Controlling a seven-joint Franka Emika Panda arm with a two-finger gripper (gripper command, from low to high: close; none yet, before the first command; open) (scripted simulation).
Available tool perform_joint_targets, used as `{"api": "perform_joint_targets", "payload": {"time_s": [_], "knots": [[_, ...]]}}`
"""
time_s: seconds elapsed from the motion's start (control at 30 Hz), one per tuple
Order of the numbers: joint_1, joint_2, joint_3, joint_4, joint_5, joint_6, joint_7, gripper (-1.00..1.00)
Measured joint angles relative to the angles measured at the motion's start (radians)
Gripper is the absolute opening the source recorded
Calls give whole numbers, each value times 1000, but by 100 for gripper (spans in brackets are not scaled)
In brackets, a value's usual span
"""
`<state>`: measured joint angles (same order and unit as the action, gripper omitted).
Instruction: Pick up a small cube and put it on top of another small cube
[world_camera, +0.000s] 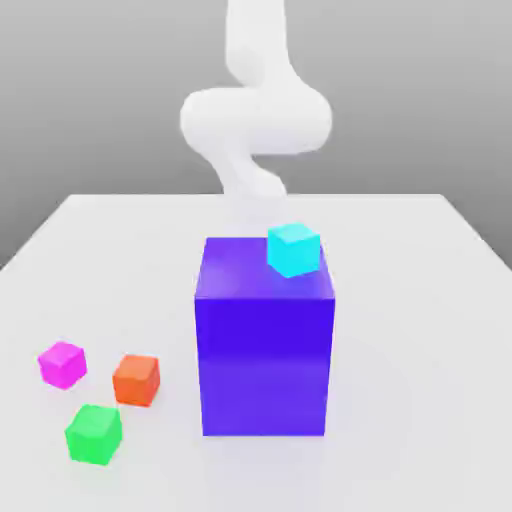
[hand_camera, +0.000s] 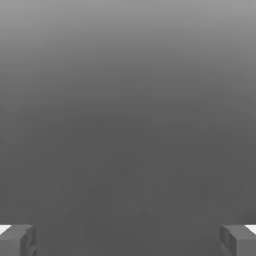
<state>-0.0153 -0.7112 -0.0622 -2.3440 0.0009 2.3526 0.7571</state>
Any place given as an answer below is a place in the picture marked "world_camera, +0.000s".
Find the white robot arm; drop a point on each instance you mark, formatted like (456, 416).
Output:
(256, 120)

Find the small cyan cube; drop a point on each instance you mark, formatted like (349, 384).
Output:
(294, 250)

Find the small orange cube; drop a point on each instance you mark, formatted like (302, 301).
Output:
(136, 380)

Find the small magenta cube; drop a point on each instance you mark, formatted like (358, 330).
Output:
(62, 366)

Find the small green cube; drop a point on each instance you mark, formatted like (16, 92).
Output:
(94, 435)

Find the large purple box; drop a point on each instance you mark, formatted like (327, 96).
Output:
(264, 360)

